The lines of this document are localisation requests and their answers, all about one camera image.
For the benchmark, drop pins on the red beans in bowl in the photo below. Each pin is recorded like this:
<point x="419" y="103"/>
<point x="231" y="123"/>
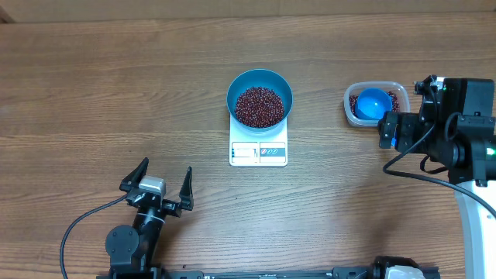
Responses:
<point x="259" y="107"/>

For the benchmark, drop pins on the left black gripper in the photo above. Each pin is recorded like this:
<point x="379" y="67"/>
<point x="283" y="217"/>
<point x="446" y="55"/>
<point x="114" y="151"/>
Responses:
<point x="184" y="197"/>

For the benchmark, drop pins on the blue plastic measuring scoop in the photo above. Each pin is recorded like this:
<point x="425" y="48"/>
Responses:
<point x="372" y="104"/>

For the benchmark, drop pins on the teal blue bowl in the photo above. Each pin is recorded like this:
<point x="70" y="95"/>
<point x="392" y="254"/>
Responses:
<point x="260" y="78"/>

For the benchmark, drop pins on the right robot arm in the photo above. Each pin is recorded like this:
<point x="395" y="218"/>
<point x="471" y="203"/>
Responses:
<point x="455" y="128"/>

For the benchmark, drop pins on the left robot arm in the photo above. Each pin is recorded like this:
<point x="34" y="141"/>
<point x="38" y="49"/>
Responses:
<point x="132" y="248"/>

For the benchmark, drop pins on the white digital kitchen scale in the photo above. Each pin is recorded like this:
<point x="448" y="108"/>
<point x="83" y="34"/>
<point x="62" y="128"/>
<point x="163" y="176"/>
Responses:
<point x="249" y="147"/>

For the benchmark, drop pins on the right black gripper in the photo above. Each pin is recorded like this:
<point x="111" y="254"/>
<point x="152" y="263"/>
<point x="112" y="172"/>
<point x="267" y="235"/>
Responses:
<point x="408" y="130"/>

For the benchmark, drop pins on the clear plastic food container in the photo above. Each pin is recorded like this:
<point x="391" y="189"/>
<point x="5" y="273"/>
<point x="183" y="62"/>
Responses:
<point x="354" y="90"/>

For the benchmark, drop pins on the red adzuki beans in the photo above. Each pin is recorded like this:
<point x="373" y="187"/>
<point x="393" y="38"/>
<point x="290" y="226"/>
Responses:
<point x="352" y="99"/>

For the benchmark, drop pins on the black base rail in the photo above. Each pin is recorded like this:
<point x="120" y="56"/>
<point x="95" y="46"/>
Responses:
<point x="382" y="267"/>

